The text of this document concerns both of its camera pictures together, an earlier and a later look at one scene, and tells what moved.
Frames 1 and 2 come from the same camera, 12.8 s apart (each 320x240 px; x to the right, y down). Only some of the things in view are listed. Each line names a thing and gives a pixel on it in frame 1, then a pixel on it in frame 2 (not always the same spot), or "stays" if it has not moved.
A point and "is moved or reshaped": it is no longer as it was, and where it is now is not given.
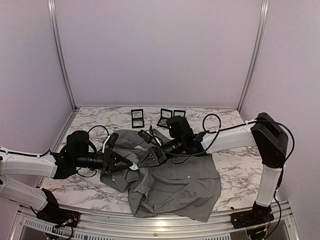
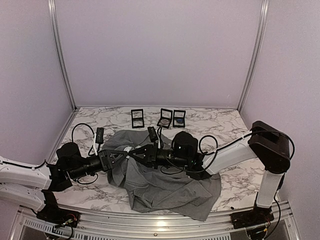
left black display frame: (137, 118) stays
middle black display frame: (165, 115) stays
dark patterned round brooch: (134, 166) → (128, 148)
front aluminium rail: (92, 227) stays
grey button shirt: (185, 188) is moved or reshaped
